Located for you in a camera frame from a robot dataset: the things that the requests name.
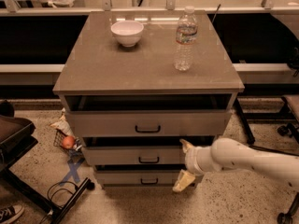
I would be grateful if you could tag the grey drawer cabinet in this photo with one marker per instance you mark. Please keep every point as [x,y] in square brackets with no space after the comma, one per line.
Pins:
[100,66]

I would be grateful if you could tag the red apple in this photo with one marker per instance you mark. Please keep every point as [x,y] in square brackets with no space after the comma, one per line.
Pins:
[68,142]

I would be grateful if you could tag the clear plastic water bottle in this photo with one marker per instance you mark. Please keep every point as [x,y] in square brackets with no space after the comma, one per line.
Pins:
[185,38]

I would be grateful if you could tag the snack bag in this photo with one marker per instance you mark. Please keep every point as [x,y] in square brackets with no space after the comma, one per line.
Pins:
[62,125]

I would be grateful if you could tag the blue tape cross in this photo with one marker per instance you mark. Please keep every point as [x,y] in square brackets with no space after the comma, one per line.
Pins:
[73,171]

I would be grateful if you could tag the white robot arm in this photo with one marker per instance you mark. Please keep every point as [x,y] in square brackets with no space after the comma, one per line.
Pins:
[226,153]

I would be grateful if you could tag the white ceramic bowl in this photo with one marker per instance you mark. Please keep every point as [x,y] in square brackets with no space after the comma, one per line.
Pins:
[127,33]

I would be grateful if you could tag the black office chair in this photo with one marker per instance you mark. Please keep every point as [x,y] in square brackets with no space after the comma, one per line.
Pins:
[290,110]
[15,141]

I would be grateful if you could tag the black office chair right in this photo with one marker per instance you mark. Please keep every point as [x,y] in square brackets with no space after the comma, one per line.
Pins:
[290,110]

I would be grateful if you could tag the grey drawer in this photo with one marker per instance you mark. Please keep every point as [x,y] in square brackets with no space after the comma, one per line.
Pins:
[148,115]
[137,175]
[132,150]

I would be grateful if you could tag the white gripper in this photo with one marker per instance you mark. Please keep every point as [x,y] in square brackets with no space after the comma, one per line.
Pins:
[191,160]

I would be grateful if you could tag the black wire basket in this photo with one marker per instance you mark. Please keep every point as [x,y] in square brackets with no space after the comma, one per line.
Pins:
[75,151]

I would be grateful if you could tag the black white sneaker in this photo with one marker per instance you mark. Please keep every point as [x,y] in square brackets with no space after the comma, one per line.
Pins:
[9,214]

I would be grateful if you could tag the black metal frame leg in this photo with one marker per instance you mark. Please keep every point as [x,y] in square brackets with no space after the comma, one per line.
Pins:
[246,127]

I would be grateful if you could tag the black office chair left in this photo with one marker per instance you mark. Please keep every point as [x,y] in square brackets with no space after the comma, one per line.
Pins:
[15,141]

